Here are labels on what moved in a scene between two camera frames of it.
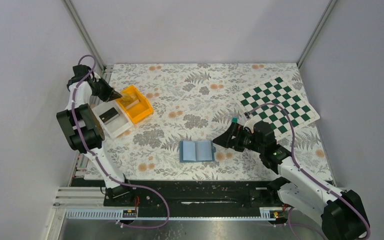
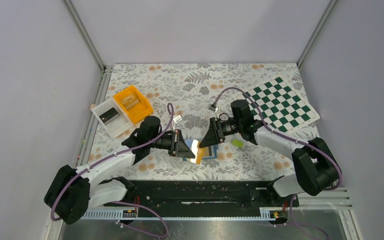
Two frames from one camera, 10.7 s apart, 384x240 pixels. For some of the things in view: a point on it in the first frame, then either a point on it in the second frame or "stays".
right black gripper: x=236 y=138 -> x=216 y=129
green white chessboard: x=276 y=91 stays
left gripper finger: x=115 y=95 -> x=182 y=149
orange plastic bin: x=135 y=105 stays
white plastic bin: x=112 y=117 stays
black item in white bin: x=109 y=115 stays
